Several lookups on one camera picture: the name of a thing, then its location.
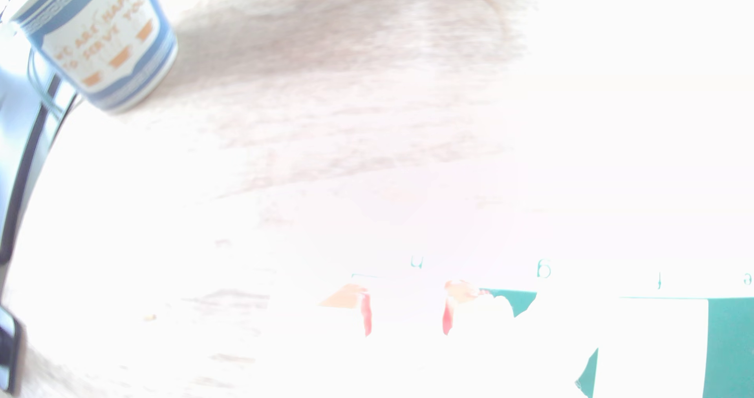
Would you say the red tipped gripper finger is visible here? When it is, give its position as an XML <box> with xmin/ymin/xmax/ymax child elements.
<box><xmin>320</xmin><ymin>284</ymin><xmax>373</xmax><ymax>338</ymax></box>
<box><xmin>442</xmin><ymin>279</ymin><xmax>491</xmax><ymax>336</ymax></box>

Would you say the white chess king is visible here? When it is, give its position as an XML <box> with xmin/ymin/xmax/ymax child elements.
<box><xmin>495</xmin><ymin>295</ymin><xmax>613</xmax><ymax>398</ymax></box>

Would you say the green white chess mat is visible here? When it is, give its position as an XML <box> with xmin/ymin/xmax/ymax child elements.
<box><xmin>348</xmin><ymin>256</ymin><xmax>754</xmax><ymax>398</ymax></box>

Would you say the black phone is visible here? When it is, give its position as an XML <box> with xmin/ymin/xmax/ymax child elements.
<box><xmin>0</xmin><ymin>304</ymin><xmax>28</xmax><ymax>396</ymax></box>

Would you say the blue white paper cup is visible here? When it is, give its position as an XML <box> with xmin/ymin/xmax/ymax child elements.
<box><xmin>3</xmin><ymin>0</ymin><xmax>179</xmax><ymax>115</ymax></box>

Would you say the thin grey cable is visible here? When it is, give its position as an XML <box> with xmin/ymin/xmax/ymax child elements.
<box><xmin>26</xmin><ymin>49</ymin><xmax>67</xmax><ymax>117</ymax></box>

